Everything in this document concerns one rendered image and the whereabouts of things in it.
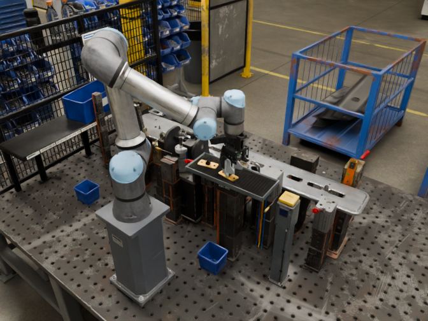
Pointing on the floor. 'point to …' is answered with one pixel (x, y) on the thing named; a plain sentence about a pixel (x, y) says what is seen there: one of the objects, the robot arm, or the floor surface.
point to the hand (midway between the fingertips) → (228, 172)
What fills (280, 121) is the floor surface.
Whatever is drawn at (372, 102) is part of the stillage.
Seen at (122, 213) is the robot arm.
